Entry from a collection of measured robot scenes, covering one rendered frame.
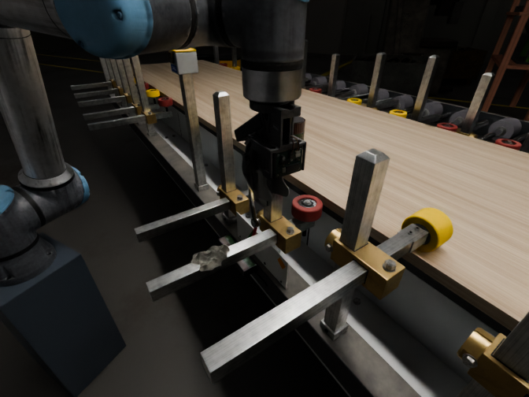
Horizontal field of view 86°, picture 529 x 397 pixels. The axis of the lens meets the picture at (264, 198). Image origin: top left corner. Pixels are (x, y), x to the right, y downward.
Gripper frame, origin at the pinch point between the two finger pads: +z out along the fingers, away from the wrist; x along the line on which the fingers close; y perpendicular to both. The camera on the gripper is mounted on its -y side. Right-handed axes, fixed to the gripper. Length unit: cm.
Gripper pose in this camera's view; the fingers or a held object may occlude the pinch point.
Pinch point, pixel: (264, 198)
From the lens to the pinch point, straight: 56.7
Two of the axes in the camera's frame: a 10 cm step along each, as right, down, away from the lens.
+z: 0.0, 8.3, 5.5
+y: 5.4, 4.7, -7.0
